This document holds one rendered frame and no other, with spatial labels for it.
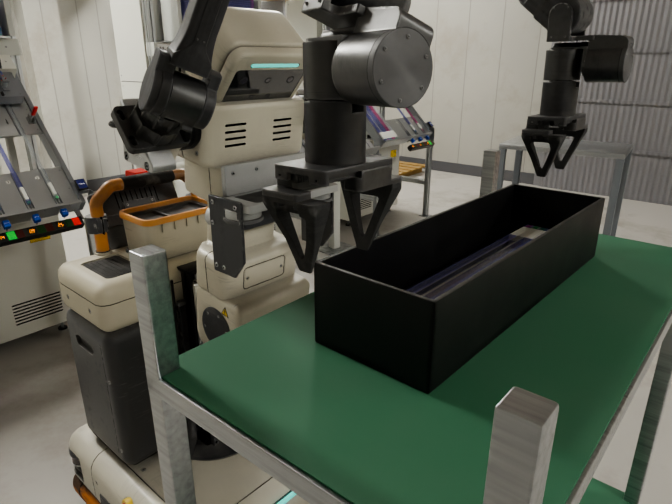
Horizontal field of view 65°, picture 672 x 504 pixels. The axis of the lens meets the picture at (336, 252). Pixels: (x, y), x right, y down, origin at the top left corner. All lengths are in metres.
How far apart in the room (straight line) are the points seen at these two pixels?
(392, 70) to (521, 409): 0.25
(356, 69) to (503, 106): 5.84
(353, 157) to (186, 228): 0.98
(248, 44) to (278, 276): 0.52
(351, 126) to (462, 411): 0.31
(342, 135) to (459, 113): 6.01
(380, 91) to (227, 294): 0.82
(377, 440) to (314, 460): 0.07
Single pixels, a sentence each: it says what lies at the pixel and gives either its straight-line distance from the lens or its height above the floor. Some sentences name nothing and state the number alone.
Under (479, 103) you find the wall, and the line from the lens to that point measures 6.36.
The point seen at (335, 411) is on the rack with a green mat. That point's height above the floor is 0.95.
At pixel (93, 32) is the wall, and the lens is 6.05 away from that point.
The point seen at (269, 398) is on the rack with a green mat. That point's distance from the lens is 0.59.
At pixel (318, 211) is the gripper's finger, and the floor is 1.17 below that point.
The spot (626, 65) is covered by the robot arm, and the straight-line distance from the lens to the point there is 0.96.
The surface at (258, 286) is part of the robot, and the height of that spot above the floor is 0.81.
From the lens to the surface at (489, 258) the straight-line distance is 0.87.
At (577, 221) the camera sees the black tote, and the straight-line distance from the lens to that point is 0.92.
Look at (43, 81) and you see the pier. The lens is 5.63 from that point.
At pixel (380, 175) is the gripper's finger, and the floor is 1.19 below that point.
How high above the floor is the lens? 1.29
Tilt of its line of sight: 20 degrees down
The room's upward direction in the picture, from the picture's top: straight up
